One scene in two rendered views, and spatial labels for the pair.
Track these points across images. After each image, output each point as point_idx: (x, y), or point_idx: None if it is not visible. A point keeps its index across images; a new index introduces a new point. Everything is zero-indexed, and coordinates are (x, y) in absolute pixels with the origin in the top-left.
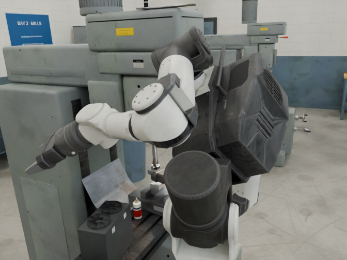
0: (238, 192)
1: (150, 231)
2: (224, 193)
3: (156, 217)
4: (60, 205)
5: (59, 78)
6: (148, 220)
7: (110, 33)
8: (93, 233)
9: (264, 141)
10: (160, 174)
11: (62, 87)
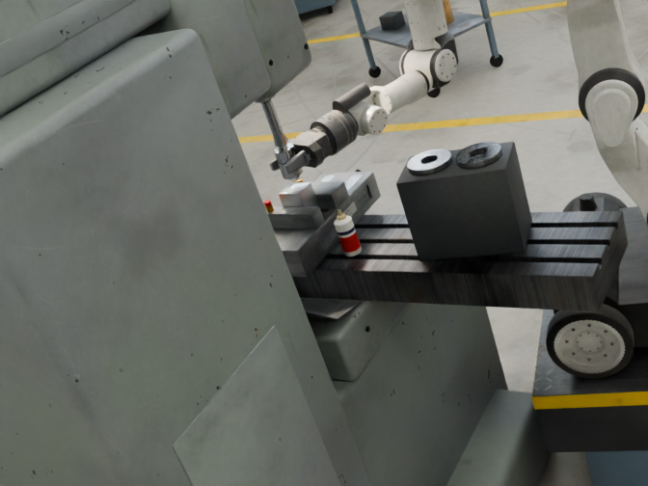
0: (440, 29)
1: (405, 223)
2: None
3: (358, 230)
4: (295, 375)
5: (91, 35)
6: (364, 236)
7: None
8: (511, 153)
9: None
10: (322, 136)
11: (139, 42)
